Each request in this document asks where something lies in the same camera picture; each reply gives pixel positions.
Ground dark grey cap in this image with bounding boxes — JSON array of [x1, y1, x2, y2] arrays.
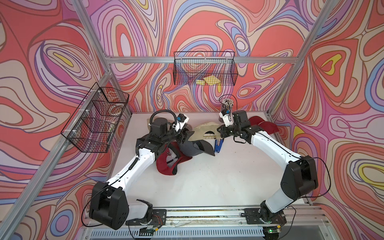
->
[[179, 140, 215, 157], [135, 135, 147, 155]]

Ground dark red cap front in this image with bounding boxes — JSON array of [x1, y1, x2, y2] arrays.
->
[[156, 142, 192, 176]]

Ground dark red cap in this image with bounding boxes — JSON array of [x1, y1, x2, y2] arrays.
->
[[249, 116, 279, 135], [156, 142, 192, 176]]

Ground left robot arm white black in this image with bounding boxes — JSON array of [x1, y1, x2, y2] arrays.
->
[[89, 114, 192, 230]]

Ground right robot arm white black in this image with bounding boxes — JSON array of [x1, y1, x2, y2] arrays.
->
[[217, 110, 319, 224]]

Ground pencil cup with pencils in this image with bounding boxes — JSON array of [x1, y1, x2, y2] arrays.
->
[[222, 98, 234, 112]]

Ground yellow sticky notes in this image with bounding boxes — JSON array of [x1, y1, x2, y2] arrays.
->
[[195, 75, 221, 86]]

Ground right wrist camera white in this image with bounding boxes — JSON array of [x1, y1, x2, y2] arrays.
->
[[219, 109, 233, 127]]

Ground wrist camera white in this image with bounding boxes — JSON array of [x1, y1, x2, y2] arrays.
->
[[219, 109, 233, 127], [174, 114, 190, 133]]

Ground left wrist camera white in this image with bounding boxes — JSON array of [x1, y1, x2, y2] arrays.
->
[[174, 114, 190, 133]]

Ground black wire basket back wall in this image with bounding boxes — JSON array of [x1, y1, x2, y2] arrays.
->
[[173, 50, 239, 86]]

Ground black wire basket wall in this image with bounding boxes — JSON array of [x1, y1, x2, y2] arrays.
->
[[61, 83, 130, 153], [173, 50, 239, 86]]

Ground black wire basket left wall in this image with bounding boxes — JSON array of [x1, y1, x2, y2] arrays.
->
[[61, 83, 130, 153]]

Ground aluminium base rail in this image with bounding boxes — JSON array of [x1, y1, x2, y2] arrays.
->
[[79, 205, 336, 240]]

